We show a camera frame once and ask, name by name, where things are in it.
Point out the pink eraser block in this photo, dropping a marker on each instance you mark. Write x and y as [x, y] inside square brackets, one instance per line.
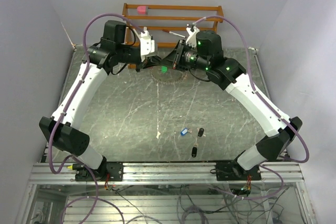
[142, 10]

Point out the black key fob lower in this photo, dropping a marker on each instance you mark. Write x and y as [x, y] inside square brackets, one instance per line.
[194, 151]

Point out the blue key tag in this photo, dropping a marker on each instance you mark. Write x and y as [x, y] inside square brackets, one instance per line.
[184, 131]

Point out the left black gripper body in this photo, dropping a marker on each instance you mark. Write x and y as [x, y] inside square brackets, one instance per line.
[129, 55]

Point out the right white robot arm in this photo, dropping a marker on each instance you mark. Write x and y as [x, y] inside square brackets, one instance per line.
[279, 128]

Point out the black key fob upper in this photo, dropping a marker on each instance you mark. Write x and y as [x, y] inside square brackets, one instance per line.
[200, 132]

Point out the black key fob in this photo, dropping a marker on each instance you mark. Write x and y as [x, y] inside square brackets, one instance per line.
[200, 132]
[194, 151]

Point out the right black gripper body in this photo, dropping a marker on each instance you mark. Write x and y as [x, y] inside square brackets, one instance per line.
[191, 60]

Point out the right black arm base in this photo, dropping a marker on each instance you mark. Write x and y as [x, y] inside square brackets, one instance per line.
[230, 171]

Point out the green key tag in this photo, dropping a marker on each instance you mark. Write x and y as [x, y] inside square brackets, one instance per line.
[164, 69]

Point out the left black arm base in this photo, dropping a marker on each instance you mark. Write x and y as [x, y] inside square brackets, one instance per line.
[110, 171]

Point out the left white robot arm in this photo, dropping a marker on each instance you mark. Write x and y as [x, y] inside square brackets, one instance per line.
[62, 128]

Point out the aluminium mounting rail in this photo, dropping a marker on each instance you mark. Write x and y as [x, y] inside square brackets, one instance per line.
[169, 173]

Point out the red capped white marker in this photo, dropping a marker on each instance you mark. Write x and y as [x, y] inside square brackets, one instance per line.
[173, 33]

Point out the wooden three-tier shelf rack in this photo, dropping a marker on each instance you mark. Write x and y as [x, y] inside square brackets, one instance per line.
[171, 17]

